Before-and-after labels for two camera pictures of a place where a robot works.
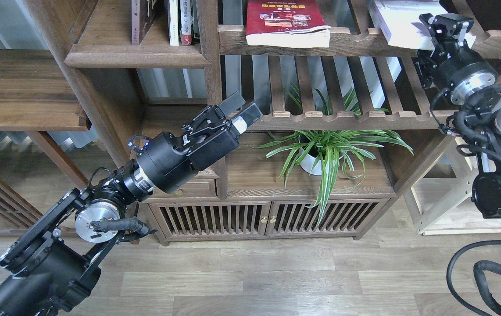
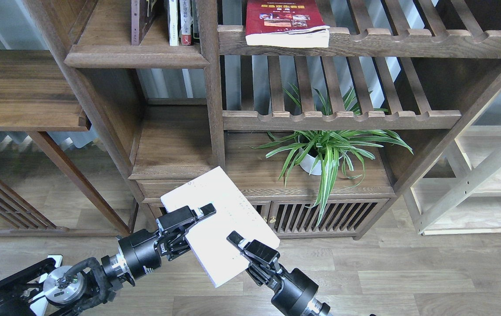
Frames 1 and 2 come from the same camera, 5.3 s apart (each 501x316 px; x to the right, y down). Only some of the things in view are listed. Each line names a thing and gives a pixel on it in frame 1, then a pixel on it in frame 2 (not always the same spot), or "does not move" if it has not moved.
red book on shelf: x=286 y=23 does not move
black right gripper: x=454 y=67 → x=294 y=290
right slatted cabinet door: x=341 y=218 does not move
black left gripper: x=167 y=162 → x=142 y=250
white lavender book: x=400 y=22 → x=207 y=236
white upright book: x=173 y=20 does not move
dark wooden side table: x=25 y=90 does not move
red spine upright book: x=186 y=20 does not move
